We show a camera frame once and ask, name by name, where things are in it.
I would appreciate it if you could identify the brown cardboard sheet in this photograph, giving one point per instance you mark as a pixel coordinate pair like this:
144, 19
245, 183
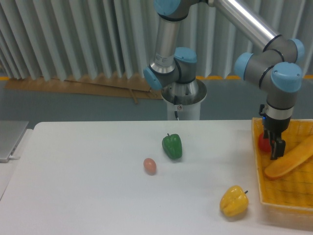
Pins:
134, 87

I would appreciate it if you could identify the brown egg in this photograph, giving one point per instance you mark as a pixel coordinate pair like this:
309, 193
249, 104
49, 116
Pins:
150, 166

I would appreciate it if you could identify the orange bread loaf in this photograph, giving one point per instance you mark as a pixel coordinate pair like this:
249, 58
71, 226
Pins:
291, 160

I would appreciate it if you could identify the green bell pepper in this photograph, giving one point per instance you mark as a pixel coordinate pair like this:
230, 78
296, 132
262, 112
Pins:
172, 146

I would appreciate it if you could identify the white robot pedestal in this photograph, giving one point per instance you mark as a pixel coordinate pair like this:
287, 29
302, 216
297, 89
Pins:
183, 110

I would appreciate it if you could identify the yellow woven basket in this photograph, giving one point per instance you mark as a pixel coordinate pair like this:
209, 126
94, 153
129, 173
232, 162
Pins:
293, 191

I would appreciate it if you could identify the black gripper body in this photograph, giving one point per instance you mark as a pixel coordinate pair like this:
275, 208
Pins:
275, 127

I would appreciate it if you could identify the yellow bell pepper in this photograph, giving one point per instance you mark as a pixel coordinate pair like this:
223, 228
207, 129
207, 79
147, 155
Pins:
234, 201

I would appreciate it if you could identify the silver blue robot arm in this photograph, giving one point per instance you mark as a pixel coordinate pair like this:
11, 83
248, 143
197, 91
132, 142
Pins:
172, 70

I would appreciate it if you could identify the red tomato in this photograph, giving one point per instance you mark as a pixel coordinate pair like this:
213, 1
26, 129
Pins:
263, 143

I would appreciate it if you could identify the silver laptop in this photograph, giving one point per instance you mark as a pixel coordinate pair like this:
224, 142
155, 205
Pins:
11, 133

